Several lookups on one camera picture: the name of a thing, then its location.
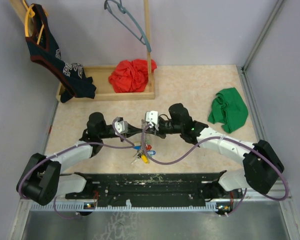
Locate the large metal keyring with keys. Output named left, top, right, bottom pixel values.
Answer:
left=131, top=131, right=156, bottom=165

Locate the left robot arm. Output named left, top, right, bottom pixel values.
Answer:
left=16, top=112, right=142, bottom=206

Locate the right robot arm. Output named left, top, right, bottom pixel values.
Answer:
left=142, top=103, right=284, bottom=198

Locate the green cloth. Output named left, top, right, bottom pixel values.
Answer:
left=207, top=87, right=249, bottom=134

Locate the wooden rack tray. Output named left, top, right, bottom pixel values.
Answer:
left=10, top=0, right=155, bottom=101

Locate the red cloth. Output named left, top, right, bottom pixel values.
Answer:
left=108, top=59, right=149, bottom=93

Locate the navy tank top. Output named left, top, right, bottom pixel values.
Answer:
left=24, top=4, right=97, bottom=103

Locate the grey-blue clothes hanger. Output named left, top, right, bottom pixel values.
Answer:
left=103, top=0, right=152, bottom=53

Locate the yellow clothes hanger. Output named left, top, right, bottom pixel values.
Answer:
left=22, top=0, right=45, bottom=45

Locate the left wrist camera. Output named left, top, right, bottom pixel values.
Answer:
left=112, top=117, right=129, bottom=135

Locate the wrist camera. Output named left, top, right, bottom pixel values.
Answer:
left=112, top=117, right=129, bottom=135
left=144, top=110, right=159, bottom=130

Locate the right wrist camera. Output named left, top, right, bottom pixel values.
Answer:
left=144, top=110, right=159, bottom=130

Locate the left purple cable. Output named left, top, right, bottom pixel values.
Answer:
left=18, top=118, right=141, bottom=220

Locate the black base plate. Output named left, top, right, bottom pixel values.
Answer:
left=65, top=173, right=230, bottom=208

